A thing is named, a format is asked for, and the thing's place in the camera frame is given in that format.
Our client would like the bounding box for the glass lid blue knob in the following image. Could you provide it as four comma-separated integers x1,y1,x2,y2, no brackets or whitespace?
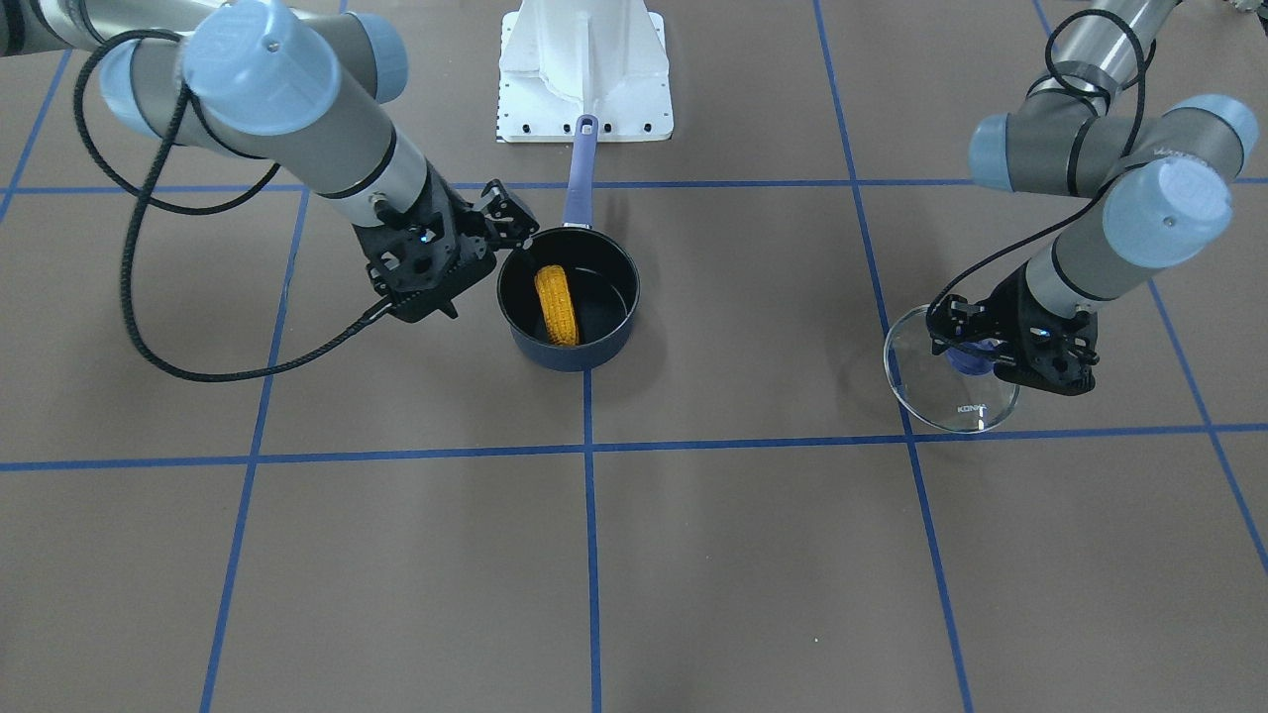
883,304,1019,434

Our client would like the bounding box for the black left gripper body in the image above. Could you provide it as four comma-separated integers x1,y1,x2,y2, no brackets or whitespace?
929,269,1098,365

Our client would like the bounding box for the yellow toy corn cob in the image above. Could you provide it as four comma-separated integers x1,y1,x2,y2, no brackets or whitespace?
533,263,581,348

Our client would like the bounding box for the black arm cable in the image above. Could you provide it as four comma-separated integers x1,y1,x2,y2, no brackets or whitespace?
926,8,1150,318
72,30,397,383

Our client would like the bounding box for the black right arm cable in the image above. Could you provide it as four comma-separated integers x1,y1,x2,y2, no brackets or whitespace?
72,30,397,383

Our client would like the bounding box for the white pillar with base plate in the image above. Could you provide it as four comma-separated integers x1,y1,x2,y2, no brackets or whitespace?
495,1,675,145

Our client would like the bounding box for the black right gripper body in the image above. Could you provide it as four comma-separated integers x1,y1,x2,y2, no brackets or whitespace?
372,188,495,288

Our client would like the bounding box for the dark blue saucepan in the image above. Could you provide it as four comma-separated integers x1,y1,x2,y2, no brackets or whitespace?
495,114,640,370

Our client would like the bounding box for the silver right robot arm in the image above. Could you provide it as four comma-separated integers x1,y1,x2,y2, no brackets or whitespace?
3,1,539,301

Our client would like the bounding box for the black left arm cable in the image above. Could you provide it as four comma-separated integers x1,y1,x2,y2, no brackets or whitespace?
926,8,1150,318

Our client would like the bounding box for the brown paper table mat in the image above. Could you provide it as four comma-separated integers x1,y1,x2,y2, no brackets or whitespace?
1,1,1267,712

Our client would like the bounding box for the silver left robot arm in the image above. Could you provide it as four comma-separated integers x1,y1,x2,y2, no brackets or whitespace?
924,1,1259,395

